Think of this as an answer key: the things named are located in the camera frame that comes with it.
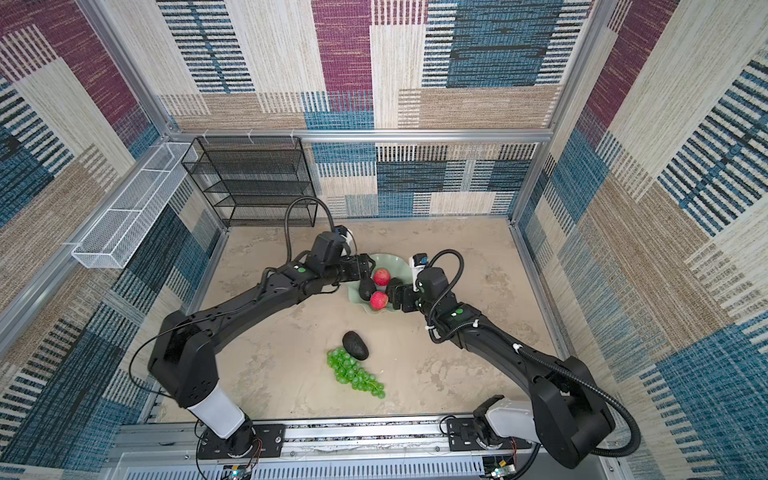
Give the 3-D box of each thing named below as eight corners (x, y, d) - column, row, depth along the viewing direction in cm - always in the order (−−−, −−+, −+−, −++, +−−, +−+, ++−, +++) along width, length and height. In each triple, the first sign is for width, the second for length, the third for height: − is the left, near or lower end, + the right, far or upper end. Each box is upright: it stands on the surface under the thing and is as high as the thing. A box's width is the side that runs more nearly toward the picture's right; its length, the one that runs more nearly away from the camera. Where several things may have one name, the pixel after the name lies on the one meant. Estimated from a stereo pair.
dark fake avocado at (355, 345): (357, 365, 86) (356, 361, 83) (341, 342, 90) (339, 337, 87) (371, 354, 87) (371, 350, 85) (354, 332, 92) (353, 327, 89)
